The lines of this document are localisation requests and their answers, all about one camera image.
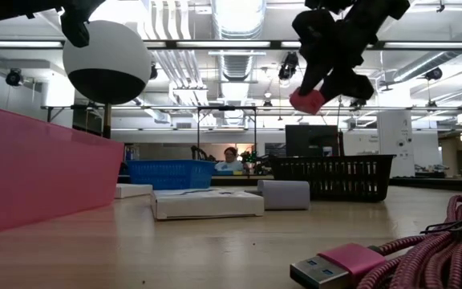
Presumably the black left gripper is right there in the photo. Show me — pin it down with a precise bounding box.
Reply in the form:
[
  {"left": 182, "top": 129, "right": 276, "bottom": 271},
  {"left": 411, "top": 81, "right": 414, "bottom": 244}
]
[{"left": 0, "top": 0, "right": 106, "bottom": 48}]

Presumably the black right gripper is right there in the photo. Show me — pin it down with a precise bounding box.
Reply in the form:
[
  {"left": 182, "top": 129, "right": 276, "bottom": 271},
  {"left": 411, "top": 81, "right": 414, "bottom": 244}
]
[{"left": 293, "top": 0, "right": 411, "bottom": 102}]

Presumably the pink cube block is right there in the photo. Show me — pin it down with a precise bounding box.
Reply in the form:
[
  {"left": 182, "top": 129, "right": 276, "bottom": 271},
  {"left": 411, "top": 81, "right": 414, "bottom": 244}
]
[{"left": 289, "top": 87, "right": 327, "bottom": 116}]

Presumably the lavender cube block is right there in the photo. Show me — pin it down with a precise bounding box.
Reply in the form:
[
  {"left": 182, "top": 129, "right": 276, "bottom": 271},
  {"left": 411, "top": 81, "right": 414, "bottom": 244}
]
[{"left": 257, "top": 179, "right": 311, "bottom": 211}]

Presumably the white printed box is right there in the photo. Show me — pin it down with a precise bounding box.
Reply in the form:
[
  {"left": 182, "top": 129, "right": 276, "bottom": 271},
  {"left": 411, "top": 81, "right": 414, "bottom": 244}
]
[{"left": 150, "top": 187, "right": 265, "bottom": 221}]

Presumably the pink braided USB cable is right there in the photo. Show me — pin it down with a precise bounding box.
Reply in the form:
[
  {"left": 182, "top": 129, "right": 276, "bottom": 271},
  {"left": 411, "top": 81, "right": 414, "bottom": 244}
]
[{"left": 290, "top": 195, "right": 462, "bottom": 289}]

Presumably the pink translucent plastic bin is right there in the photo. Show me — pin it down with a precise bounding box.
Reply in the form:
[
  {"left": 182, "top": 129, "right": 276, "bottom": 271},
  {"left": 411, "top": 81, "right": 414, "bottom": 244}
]
[{"left": 0, "top": 102, "right": 125, "bottom": 238}]

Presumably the white globe lamp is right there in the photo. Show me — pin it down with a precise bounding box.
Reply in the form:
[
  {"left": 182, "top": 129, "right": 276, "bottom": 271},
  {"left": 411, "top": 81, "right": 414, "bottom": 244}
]
[{"left": 62, "top": 19, "right": 154, "bottom": 199}]

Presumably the black ceiling spotlight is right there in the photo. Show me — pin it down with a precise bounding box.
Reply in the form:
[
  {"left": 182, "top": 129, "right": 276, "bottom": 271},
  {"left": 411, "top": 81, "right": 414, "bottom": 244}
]
[
  {"left": 278, "top": 51, "right": 299, "bottom": 81},
  {"left": 424, "top": 67, "right": 444, "bottom": 82},
  {"left": 5, "top": 67, "right": 24, "bottom": 88}
]

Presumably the black overhead rig bar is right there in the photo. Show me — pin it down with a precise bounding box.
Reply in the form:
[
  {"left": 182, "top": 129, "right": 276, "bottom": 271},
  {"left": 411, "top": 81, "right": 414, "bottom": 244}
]
[{"left": 0, "top": 39, "right": 462, "bottom": 51}]

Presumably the black background monitor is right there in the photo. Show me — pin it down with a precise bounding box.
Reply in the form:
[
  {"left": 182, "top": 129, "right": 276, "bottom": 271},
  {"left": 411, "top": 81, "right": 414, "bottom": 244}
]
[{"left": 285, "top": 124, "right": 339, "bottom": 157}]

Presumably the white square column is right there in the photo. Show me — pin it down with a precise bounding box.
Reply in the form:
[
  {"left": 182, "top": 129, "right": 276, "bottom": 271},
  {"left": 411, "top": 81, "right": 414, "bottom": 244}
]
[{"left": 376, "top": 110, "right": 415, "bottom": 178}]

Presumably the black plastic basket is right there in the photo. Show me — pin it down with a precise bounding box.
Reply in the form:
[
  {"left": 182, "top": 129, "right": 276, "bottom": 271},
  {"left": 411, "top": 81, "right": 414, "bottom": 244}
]
[{"left": 269, "top": 154, "right": 396, "bottom": 202}]

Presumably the person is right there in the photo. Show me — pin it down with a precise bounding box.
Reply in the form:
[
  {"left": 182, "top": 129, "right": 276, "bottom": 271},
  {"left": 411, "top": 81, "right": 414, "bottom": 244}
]
[{"left": 213, "top": 146, "right": 245, "bottom": 173}]

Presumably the blue plastic basket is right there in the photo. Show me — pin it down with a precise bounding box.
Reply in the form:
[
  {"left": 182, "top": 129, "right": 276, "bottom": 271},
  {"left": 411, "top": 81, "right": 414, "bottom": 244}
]
[{"left": 126, "top": 159, "right": 217, "bottom": 190}]

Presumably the black background rig frame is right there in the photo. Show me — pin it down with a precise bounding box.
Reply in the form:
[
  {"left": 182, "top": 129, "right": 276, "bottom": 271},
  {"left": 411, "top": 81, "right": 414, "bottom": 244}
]
[{"left": 196, "top": 105, "right": 258, "bottom": 161}]

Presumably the black table frame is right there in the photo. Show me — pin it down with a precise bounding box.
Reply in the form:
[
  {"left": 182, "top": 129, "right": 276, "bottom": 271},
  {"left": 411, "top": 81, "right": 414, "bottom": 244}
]
[{"left": 117, "top": 174, "right": 462, "bottom": 193}]

